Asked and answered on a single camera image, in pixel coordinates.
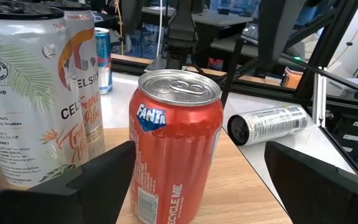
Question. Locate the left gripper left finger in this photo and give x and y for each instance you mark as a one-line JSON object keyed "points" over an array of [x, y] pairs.
{"points": [[73, 199]]}

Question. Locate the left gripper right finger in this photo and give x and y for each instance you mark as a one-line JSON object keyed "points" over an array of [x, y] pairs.
{"points": [[328, 199]]}

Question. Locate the red soda can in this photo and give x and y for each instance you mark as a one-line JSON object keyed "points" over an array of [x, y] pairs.
{"points": [[179, 155]]}

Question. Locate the blue Red Bull can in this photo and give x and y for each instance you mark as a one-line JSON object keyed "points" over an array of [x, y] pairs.
{"points": [[104, 62]]}

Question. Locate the silver aluminium profile post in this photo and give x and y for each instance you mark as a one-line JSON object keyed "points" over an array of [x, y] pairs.
{"points": [[319, 93]]}

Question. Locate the silver slim beverage can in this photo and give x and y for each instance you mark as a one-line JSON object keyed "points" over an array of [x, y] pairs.
{"points": [[272, 124]]}

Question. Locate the computer keyboard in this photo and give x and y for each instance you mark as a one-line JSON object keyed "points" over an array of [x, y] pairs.
{"points": [[250, 32]]}

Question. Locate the white beverage can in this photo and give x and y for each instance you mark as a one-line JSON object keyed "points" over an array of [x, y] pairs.
{"points": [[20, 109]]}

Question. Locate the wooden shelf black metal frame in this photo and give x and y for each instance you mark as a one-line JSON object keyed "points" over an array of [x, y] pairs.
{"points": [[244, 193]]}

